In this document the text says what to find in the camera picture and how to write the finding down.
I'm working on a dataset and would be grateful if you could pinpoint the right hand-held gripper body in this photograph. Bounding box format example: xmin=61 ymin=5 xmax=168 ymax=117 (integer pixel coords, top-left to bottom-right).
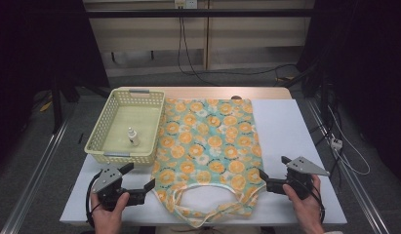
xmin=266 ymin=156 xmax=331 ymax=200

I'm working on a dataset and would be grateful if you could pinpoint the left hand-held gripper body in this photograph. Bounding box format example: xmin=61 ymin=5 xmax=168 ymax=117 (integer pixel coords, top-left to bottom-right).
xmin=92 ymin=164 xmax=147 ymax=210

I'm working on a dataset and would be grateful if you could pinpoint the small white bottle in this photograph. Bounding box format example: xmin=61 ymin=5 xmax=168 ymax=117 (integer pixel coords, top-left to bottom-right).
xmin=127 ymin=127 xmax=140 ymax=147

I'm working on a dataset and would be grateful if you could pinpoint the pale yellow perforated plastic basket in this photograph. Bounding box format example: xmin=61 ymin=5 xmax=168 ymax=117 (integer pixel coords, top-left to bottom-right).
xmin=84 ymin=88 xmax=166 ymax=166

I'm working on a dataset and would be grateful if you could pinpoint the orange slice print tote bag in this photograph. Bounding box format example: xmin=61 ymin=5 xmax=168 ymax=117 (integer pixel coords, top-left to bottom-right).
xmin=150 ymin=97 xmax=267 ymax=228

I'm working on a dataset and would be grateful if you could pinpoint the person's left hand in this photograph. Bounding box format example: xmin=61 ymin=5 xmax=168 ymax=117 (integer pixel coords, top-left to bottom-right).
xmin=90 ymin=192 xmax=131 ymax=234

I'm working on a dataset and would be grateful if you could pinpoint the person's right hand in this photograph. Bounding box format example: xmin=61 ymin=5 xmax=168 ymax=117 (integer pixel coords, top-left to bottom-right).
xmin=282 ymin=175 xmax=326 ymax=234

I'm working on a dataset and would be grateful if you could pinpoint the white table mat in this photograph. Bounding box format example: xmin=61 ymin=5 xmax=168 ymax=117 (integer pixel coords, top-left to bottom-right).
xmin=60 ymin=98 xmax=348 ymax=226

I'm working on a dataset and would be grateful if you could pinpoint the white power strip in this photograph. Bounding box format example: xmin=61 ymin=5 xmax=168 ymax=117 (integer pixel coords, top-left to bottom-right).
xmin=330 ymin=137 xmax=344 ymax=151

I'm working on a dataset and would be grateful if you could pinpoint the black metal stand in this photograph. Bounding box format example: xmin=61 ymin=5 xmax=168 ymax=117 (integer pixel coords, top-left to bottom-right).
xmin=51 ymin=72 xmax=64 ymax=135

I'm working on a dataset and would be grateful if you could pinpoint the black curtain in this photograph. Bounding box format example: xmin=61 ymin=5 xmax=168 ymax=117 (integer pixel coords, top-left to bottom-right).
xmin=297 ymin=0 xmax=401 ymax=183
xmin=0 ymin=0 xmax=110 ymax=170

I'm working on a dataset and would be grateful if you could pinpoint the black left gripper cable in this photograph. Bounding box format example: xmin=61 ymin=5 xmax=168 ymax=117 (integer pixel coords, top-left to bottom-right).
xmin=85 ymin=171 xmax=102 ymax=228

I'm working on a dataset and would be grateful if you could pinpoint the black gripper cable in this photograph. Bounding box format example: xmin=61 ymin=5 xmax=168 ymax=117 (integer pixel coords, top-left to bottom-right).
xmin=309 ymin=183 xmax=327 ymax=225
xmin=85 ymin=171 xmax=102 ymax=228

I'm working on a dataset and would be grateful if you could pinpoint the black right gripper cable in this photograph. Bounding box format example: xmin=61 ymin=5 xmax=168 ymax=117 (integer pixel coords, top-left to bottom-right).
xmin=309 ymin=183 xmax=327 ymax=225

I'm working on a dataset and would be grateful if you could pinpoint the white cable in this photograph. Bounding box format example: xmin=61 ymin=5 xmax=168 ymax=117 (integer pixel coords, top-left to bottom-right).
xmin=327 ymin=104 xmax=372 ymax=176

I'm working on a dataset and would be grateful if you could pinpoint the aluminium floor rail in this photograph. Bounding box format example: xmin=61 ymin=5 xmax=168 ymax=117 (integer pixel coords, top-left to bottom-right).
xmin=0 ymin=119 xmax=71 ymax=234
xmin=305 ymin=97 xmax=390 ymax=234

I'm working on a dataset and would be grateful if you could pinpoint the beige wooden wall cabinet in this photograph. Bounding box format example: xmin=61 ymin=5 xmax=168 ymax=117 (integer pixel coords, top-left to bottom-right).
xmin=82 ymin=0 xmax=317 ymax=78

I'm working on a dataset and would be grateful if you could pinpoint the black cable from wall socket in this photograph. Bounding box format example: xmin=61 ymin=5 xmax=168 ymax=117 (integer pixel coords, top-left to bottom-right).
xmin=177 ymin=7 xmax=221 ymax=87

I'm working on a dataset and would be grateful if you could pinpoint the white wall socket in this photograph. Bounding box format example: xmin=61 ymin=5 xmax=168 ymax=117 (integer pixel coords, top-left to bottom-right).
xmin=174 ymin=0 xmax=199 ymax=10

